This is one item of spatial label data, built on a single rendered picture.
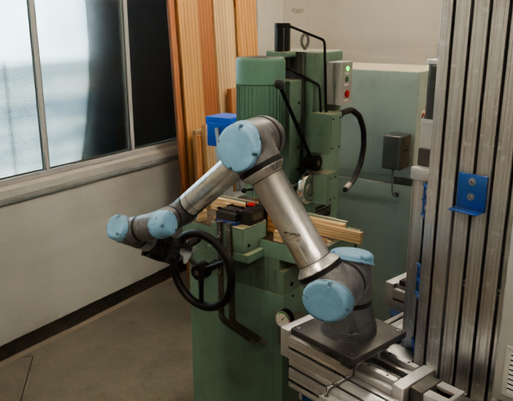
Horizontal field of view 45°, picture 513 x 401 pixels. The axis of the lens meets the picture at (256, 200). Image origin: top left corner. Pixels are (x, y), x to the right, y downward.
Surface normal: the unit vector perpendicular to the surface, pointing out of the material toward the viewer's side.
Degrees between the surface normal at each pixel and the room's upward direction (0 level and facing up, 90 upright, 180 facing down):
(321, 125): 90
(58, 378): 0
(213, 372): 90
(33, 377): 0
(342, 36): 90
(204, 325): 90
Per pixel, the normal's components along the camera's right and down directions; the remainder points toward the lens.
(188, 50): 0.82, 0.10
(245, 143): -0.54, 0.15
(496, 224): -0.75, 0.18
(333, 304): -0.37, 0.36
